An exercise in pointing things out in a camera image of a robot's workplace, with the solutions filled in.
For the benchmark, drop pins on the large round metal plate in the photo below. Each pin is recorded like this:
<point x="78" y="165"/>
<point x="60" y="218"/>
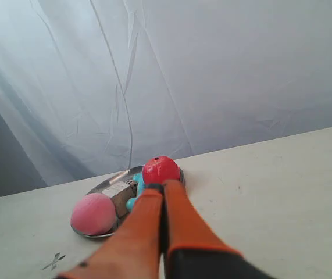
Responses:
<point x="121" y="176"/>

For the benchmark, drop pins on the wooden block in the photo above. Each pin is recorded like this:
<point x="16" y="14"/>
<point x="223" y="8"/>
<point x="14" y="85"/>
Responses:
<point x="120" y="193"/>

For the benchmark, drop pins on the teal rubber bone toy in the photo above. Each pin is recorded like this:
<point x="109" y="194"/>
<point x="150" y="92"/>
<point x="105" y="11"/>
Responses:
<point x="140" y="186"/>

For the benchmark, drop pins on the small wooden die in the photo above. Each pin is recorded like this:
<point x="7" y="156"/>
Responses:
<point x="129" y="182"/>

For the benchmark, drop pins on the red apple toy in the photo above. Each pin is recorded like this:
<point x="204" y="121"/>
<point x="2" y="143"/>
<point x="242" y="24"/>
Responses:
<point x="159" y="169"/>

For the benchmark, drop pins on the pink peach toy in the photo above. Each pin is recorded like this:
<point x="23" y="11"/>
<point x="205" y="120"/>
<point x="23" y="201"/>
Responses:
<point x="95" y="214"/>

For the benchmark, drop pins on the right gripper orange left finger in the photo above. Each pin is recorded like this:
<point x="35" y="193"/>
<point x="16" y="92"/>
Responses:
<point x="133" y="251"/>

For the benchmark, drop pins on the white backdrop curtain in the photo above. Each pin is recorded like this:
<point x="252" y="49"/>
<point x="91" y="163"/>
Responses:
<point x="94" y="87"/>

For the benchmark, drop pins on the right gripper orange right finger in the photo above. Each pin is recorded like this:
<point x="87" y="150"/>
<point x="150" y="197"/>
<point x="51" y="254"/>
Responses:
<point x="194" y="250"/>

